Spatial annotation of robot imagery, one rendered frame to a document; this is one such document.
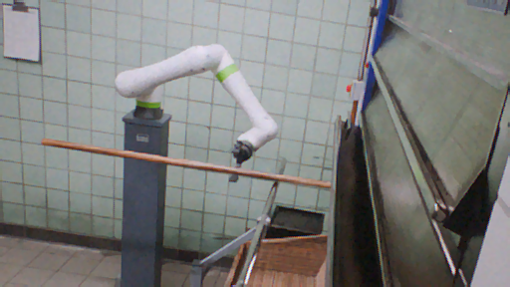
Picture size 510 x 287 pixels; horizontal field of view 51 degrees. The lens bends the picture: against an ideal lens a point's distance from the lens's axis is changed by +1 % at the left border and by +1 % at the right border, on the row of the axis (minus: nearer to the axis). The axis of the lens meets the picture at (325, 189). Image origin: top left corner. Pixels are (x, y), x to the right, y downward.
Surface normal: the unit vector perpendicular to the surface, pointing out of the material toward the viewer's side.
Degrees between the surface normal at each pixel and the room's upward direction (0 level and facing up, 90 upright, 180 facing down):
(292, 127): 90
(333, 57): 90
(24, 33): 83
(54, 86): 90
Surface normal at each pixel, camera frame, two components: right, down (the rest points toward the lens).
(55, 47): -0.03, 0.36
